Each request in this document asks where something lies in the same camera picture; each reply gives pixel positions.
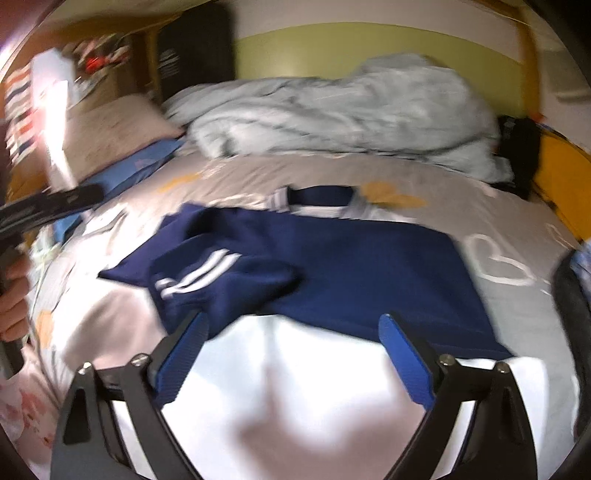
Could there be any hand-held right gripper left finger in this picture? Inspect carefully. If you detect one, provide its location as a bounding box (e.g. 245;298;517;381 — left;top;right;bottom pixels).
50;313;211;480

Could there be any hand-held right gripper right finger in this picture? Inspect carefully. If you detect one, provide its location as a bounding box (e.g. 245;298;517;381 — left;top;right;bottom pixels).
378;313;539;480

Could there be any white navy striped jacket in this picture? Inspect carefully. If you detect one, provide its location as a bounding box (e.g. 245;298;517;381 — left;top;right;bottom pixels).
60;184;583;480

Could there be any person's left hand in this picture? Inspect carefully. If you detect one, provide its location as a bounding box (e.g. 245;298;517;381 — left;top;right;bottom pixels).
0;258;30;344

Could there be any white desk lamp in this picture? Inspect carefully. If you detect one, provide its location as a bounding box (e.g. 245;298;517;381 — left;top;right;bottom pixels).
31;47;80;191

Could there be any blue pillow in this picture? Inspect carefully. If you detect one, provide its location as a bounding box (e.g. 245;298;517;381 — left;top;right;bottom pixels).
54;137;186;241

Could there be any beige pillow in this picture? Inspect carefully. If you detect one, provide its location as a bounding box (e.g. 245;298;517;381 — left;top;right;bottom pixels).
64;93;186;158

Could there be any pink floral cloth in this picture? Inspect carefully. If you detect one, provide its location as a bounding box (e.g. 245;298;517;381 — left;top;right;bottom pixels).
0;345;62;459

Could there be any dark cloth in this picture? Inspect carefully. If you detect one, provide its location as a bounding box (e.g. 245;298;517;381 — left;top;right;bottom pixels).
551;257;591;440

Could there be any black bag with logo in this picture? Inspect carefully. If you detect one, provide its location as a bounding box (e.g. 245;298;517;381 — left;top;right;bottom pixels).
156;6;237;101

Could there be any yellow panel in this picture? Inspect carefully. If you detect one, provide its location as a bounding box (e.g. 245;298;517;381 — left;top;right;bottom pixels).
537;124;591;241

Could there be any light grey quilt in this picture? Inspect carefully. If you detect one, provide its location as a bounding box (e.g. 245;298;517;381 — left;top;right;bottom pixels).
163;52;514;186

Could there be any wooden bed frame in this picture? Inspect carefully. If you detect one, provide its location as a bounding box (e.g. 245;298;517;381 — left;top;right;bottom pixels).
518;4;544;121

